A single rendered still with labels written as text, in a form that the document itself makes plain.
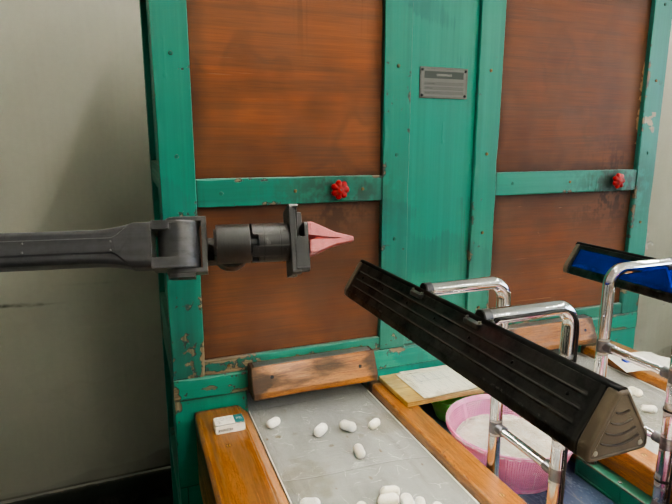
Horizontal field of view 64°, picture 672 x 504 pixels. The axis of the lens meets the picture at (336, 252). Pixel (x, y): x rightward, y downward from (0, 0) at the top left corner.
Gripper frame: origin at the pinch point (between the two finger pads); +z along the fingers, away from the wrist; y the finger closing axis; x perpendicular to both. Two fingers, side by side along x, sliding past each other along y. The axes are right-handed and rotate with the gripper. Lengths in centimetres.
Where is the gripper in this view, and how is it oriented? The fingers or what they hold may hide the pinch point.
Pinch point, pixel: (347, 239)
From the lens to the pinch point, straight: 81.2
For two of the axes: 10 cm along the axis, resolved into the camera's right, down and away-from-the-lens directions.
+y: 0.8, 9.9, -1.3
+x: 2.2, -1.4, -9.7
